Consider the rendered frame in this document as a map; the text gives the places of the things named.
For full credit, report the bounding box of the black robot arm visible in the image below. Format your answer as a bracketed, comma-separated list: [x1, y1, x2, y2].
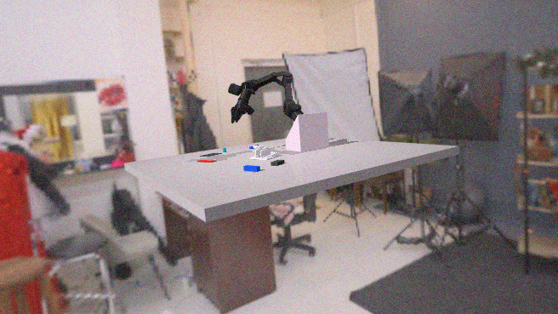
[228, 71, 304, 122]

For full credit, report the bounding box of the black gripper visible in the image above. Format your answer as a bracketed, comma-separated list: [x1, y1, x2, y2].
[231, 96, 249, 123]

